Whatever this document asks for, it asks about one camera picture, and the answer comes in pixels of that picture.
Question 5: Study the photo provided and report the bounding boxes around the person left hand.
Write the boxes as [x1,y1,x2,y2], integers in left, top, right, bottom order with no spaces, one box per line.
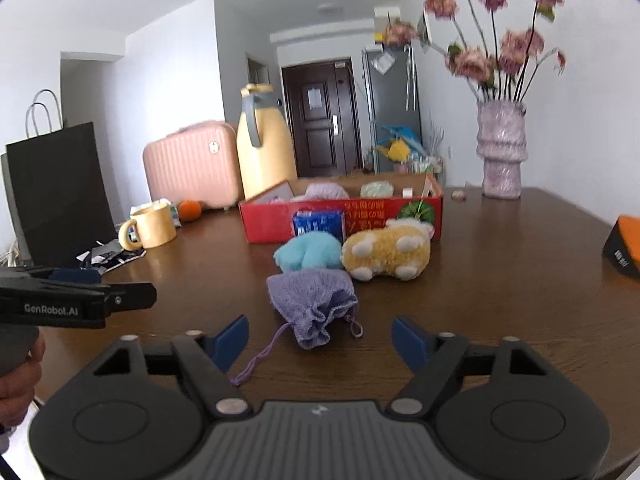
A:
[0,335,46,428]

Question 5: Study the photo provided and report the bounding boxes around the red cardboard box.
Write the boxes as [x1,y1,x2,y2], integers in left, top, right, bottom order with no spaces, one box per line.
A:
[240,172,444,244]

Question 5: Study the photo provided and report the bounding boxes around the black paper bag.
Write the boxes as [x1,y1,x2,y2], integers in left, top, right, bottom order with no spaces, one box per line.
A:
[1,88,116,268]

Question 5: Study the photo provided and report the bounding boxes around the orange fruit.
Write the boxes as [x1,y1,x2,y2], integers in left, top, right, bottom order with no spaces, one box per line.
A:
[177,200,203,223]

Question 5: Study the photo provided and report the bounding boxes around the mint green soft cloth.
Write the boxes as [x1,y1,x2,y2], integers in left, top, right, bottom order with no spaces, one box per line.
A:
[360,181,394,198]

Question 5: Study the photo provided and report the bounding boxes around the orange black folded card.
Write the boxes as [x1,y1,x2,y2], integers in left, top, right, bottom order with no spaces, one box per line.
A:
[602,216,640,281]

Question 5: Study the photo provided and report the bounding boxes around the lilac drawstring pouch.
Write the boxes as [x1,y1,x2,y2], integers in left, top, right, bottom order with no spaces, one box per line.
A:
[231,269,363,387]

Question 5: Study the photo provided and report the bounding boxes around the wire storage rack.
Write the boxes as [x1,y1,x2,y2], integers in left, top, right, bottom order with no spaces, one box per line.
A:
[393,153,445,183]

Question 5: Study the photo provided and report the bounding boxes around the light blue plush toy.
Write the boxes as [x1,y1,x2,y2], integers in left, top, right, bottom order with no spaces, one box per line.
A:
[273,231,342,273]

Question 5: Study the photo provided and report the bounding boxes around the blue tissue pack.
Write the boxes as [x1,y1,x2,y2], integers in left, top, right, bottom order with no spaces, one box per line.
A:
[292,210,345,243]

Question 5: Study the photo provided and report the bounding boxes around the dried pink roses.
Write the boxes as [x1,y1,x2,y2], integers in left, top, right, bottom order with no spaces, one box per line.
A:
[380,0,566,106]

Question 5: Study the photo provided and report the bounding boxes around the scattered black white papers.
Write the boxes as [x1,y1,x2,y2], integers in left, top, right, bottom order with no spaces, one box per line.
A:
[76,240,145,275]

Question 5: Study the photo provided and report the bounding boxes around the lavender towel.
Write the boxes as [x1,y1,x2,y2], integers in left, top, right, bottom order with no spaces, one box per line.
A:
[292,182,349,202]

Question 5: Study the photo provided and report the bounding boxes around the dark brown entrance door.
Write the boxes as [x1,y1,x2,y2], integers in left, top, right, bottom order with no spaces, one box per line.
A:
[282,58,362,178]

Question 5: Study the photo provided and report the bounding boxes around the pink small suitcase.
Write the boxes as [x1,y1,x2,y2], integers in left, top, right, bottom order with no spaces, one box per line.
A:
[142,120,243,209]

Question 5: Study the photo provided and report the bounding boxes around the yellow blue toy pile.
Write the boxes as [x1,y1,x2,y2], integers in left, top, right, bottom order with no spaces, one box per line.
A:
[375,125,428,164]

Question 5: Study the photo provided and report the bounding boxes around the yellow white plush toy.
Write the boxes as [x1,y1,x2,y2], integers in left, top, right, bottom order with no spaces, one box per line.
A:
[341,218,435,282]

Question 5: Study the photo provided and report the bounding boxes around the fallen rose petal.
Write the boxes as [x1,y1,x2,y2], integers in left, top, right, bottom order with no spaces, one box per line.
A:
[451,190,466,202]

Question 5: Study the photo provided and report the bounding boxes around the yellow thermos jug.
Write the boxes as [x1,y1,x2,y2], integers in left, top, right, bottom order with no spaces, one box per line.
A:
[236,84,297,200]

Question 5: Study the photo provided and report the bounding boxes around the grey refrigerator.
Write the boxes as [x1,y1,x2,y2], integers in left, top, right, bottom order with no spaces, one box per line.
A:
[361,47,422,172]

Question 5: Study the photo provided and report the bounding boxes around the yellow ceramic mug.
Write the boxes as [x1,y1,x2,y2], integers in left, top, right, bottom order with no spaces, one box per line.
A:
[118,204,177,252]

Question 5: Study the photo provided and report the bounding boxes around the purple textured vase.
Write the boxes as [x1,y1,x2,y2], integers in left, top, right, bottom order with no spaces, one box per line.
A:
[476,100,528,200]

